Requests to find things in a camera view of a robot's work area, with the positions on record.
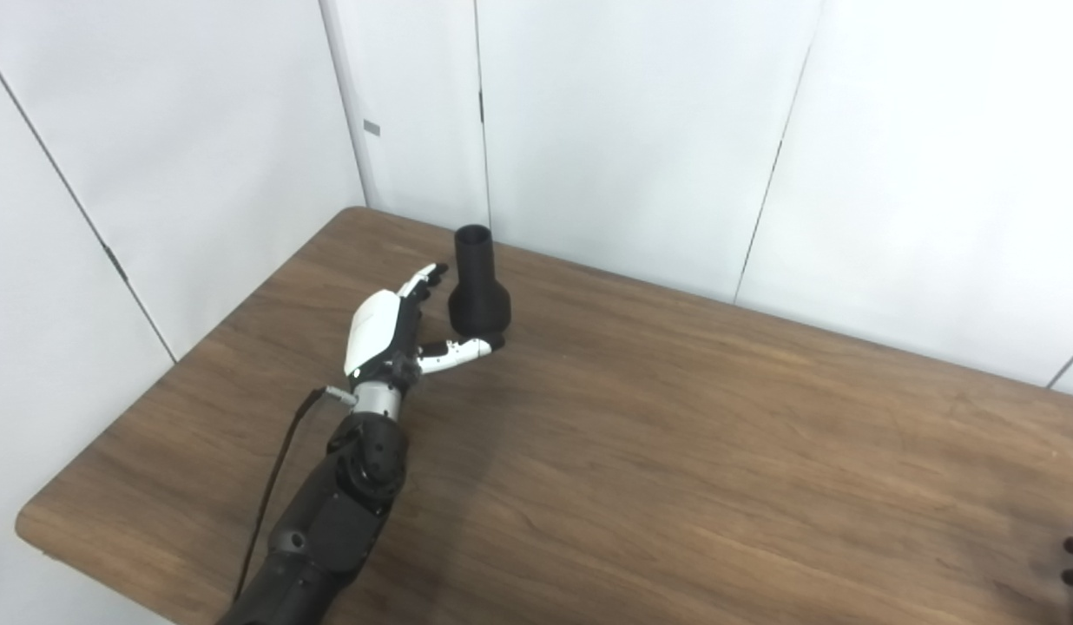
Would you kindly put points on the black nozzle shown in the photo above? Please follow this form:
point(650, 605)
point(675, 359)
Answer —
point(477, 295)

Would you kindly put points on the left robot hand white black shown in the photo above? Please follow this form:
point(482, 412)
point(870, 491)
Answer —
point(376, 334)

